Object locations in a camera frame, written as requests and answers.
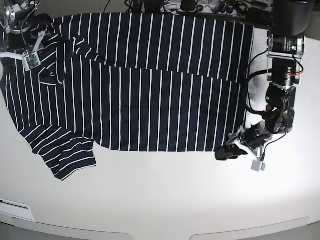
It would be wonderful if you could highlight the white power strip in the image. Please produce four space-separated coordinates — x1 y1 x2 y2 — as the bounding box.
160 1 241 17

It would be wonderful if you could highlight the white gripper body, viewer right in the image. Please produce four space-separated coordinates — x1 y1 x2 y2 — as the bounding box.
227 124 273 161

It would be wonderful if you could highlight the white gripper body, viewer left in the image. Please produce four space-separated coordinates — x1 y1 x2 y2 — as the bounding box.
0 31 46 63

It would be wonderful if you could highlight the wrist camera, viewer left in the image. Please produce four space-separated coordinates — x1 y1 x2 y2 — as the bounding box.
22 52 41 72

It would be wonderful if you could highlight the navy white striped T-shirt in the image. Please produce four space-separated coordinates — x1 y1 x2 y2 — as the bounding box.
0 13 255 181

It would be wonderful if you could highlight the wrist camera, viewer right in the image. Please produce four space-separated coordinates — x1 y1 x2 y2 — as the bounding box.
251 160 266 172

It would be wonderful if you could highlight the black robot arm, viewer left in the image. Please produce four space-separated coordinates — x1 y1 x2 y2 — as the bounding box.
0 0 52 63

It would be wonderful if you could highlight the wrist camera, viewer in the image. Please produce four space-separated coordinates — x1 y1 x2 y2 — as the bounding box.
22 52 41 72
251 160 266 172

